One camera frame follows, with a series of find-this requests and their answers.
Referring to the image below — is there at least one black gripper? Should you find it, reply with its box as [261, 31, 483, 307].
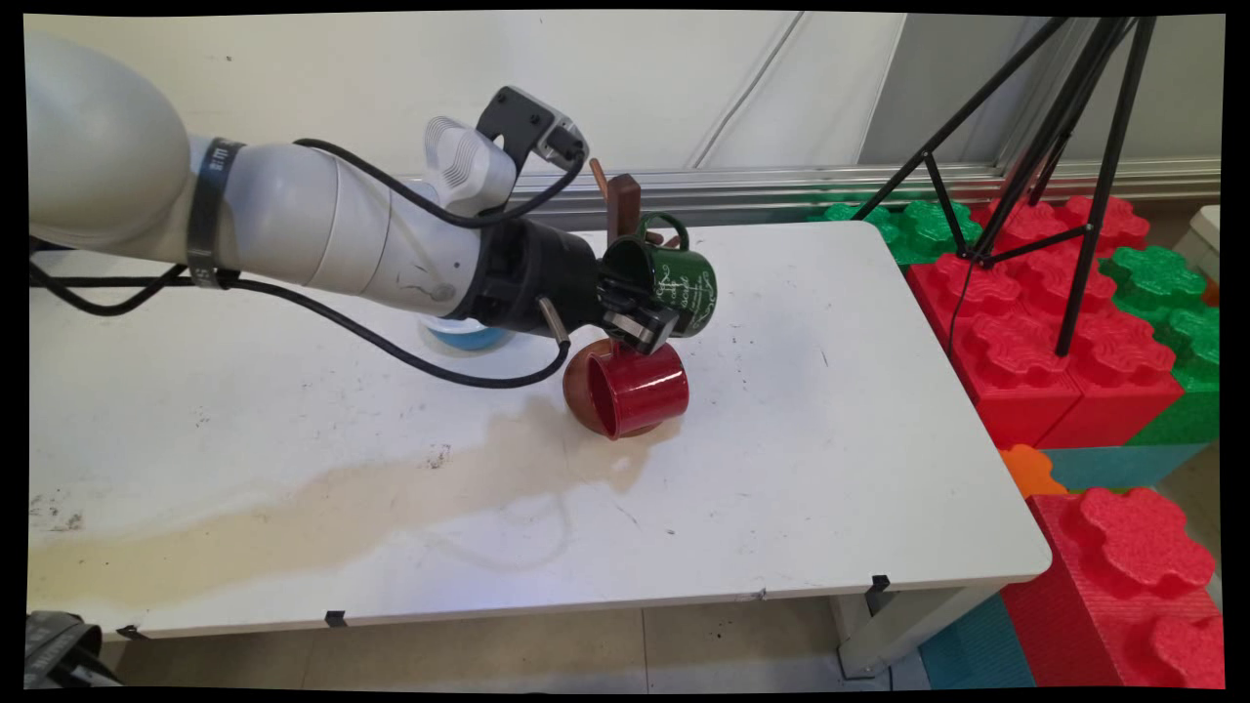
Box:
[458, 216, 682, 356]

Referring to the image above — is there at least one green enamel mug white lettering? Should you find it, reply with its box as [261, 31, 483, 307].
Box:
[597, 211, 720, 341]

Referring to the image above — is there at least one red enamel mug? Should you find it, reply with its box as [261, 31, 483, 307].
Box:
[585, 338, 691, 440]

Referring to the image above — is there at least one brown wooden mug tree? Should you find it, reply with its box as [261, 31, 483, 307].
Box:
[562, 156, 690, 438]

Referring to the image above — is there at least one blue bowl with white inside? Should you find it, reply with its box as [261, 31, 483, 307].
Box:
[419, 314, 518, 355]

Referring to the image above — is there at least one green foam building block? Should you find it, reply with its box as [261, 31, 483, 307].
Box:
[805, 199, 983, 268]
[1098, 245, 1223, 448]

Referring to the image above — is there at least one red foam building block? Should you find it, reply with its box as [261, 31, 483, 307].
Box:
[975, 194, 1186, 451]
[905, 254, 1085, 451]

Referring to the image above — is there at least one white table leg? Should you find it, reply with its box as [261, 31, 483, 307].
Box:
[829, 576, 1008, 681]

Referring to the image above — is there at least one orange foam piece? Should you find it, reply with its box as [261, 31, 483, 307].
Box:
[997, 443, 1071, 502]

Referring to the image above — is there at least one black tripod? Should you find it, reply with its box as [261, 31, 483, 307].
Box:
[851, 15, 1159, 358]

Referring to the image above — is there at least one teal foam mat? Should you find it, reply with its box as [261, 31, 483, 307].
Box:
[917, 590, 1037, 690]
[1039, 443, 1213, 495]

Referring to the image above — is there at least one large red foam block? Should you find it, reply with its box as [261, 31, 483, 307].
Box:
[1000, 485, 1228, 690]

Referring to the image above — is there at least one white box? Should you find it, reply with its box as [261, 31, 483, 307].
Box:
[1171, 204, 1223, 285]

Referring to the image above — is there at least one grey fabric bag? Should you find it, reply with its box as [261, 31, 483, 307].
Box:
[24, 610, 124, 690]

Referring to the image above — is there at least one aluminium wall rail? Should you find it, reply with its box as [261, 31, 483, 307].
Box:
[405, 160, 1223, 233]

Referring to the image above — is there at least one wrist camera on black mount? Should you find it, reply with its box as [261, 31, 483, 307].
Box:
[476, 85, 591, 197]

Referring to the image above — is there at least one black camera cable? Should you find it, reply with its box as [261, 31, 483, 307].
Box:
[292, 136, 588, 231]

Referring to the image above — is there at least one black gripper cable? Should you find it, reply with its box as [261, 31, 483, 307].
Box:
[28, 262, 574, 391]

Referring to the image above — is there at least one black velcro strap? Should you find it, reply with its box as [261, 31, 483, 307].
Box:
[185, 136, 246, 290]

